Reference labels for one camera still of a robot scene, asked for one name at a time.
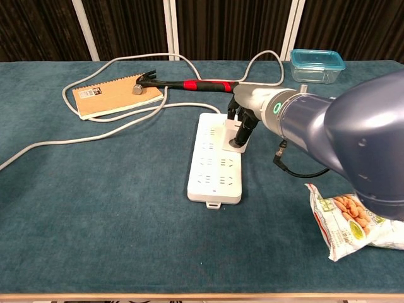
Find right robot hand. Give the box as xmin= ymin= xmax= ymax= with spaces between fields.
xmin=227 ymin=84 xmax=297 ymax=148

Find white plug adapter cube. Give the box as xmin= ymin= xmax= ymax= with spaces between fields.
xmin=220 ymin=119 xmax=249 ymax=154

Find white power strip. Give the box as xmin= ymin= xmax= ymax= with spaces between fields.
xmin=186 ymin=112 xmax=244 ymax=209

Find black and red claw hammer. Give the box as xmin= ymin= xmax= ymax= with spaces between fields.
xmin=131 ymin=69 xmax=240 ymax=95

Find clear container with teal lid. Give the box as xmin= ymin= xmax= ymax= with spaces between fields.
xmin=289 ymin=49 xmax=346 ymax=85

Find brown kraft spiral notebook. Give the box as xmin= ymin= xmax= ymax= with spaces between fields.
xmin=71 ymin=74 xmax=165 ymax=121

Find white snack bag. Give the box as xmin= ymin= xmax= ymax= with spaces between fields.
xmin=304 ymin=182 xmax=404 ymax=263

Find teal table cloth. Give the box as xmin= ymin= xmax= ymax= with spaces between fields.
xmin=0 ymin=59 xmax=404 ymax=296

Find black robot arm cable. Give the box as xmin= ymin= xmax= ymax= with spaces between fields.
xmin=273 ymin=140 xmax=331 ymax=177

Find white partition frame post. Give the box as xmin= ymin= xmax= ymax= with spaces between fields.
xmin=163 ymin=0 xmax=180 ymax=61
xmin=280 ymin=0 xmax=306 ymax=61
xmin=71 ymin=0 xmax=100 ymax=62

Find grey power cable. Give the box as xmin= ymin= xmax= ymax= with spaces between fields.
xmin=0 ymin=52 xmax=285 ymax=173

